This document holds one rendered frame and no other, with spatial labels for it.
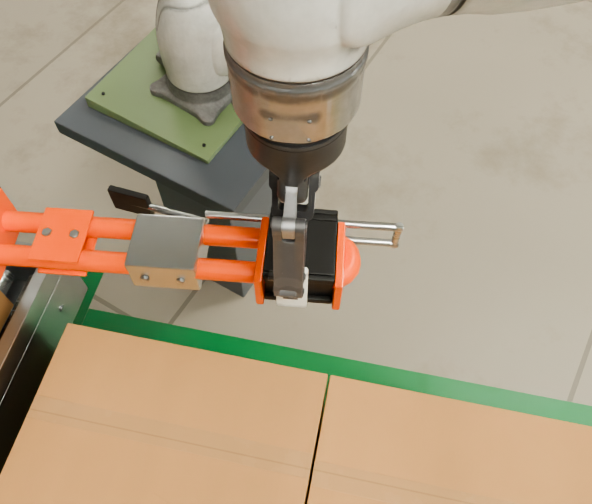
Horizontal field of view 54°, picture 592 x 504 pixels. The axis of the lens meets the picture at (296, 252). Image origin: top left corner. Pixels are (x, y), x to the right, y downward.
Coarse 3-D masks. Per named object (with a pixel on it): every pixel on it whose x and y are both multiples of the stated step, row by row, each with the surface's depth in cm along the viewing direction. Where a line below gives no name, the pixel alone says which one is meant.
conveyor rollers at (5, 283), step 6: (6, 270) 137; (6, 276) 136; (12, 276) 138; (30, 276) 136; (0, 282) 135; (6, 282) 136; (0, 288) 135; (6, 288) 136; (24, 288) 134; (18, 300) 133; (12, 312) 131; (6, 324) 129; (0, 336) 128
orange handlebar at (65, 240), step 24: (24, 216) 59; (48, 216) 59; (72, 216) 59; (48, 240) 57; (72, 240) 57; (96, 240) 60; (216, 240) 58; (240, 240) 58; (0, 264) 58; (24, 264) 57; (48, 264) 57; (72, 264) 57; (96, 264) 57; (120, 264) 57; (216, 264) 56; (240, 264) 56; (360, 264) 58
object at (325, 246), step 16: (320, 224) 57; (336, 224) 57; (272, 240) 56; (320, 240) 56; (336, 240) 56; (256, 256) 55; (272, 256) 55; (320, 256) 55; (336, 256) 55; (256, 272) 54; (320, 272) 54; (336, 272) 54; (256, 288) 55; (272, 288) 57; (320, 288) 57; (336, 288) 54; (336, 304) 57
